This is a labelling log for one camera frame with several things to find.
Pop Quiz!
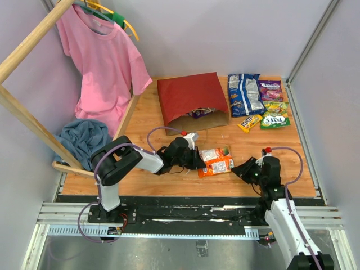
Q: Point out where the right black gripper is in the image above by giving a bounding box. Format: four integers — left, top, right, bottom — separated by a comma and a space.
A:
232, 157, 266, 186

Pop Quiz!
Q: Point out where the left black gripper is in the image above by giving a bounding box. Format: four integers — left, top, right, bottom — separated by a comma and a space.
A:
172, 146, 205, 170

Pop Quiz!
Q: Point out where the orange snack packet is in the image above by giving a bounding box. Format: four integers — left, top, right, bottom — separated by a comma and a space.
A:
198, 146, 235, 178

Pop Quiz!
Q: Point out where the yellow M&M's packet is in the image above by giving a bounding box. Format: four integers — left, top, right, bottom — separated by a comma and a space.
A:
237, 114, 263, 133

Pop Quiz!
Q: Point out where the purple snack packet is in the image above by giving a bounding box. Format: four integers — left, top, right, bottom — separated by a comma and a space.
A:
258, 80, 284, 102
188, 107, 216, 119

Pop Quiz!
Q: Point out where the red paper bag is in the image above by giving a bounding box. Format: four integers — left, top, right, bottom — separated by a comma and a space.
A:
157, 72, 230, 136

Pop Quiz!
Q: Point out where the green snack packet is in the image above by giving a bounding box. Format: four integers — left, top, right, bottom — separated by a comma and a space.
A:
260, 101, 291, 129

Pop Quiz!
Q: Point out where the blue Doritos chip bag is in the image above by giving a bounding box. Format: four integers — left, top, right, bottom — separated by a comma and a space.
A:
228, 74, 267, 118

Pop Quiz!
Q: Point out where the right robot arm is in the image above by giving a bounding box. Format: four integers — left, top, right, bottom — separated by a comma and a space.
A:
231, 155, 335, 269

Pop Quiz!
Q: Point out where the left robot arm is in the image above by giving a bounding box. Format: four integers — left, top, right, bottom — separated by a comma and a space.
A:
91, 133, 206, 223

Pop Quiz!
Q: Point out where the blue cloth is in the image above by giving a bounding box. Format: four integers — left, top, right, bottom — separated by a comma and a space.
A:
54, 119, 112, 171

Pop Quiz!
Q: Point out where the pink t-shirt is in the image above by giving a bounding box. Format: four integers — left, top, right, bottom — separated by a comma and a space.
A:
57, 4, 152, 136

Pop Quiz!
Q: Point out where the green hanger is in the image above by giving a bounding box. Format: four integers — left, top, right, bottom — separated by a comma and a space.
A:
74, 1, 126, 30

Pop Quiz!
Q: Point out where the wooden clothes rack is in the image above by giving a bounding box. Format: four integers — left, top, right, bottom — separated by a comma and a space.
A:
0, 0, 141, 178

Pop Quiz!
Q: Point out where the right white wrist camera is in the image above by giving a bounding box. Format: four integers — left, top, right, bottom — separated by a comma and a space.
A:
256, 147, 272, 167

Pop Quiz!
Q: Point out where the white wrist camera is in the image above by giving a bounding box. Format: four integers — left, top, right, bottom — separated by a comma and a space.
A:
256, 147, 272, 167
181, 130, 199, 150

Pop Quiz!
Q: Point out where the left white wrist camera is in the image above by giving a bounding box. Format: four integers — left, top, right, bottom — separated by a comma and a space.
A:
181, 130, 199, 150

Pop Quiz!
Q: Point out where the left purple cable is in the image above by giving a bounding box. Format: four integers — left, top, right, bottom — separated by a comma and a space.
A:
76, 126, 183, 244

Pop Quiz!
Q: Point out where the purple cable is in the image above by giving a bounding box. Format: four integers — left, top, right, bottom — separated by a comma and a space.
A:
269, 146, 323, 270
76, 126, 183, 244

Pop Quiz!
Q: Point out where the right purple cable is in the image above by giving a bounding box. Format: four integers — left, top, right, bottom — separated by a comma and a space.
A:
269, 146, 323, 270

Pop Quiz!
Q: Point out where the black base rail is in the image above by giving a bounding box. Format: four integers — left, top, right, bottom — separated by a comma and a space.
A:
39, 193, 347, 240

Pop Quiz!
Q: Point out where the aluminium frame post right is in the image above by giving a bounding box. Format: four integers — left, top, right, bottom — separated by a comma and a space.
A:
286, 0, 341, 84

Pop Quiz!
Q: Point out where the aluminium frame post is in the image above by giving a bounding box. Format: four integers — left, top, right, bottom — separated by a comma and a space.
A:
40, 0, 55, 13
286, 0, 341, 84

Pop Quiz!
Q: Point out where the aluminium frame post left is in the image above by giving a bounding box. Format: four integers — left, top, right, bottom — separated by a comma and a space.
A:
40, 0, 55, 13

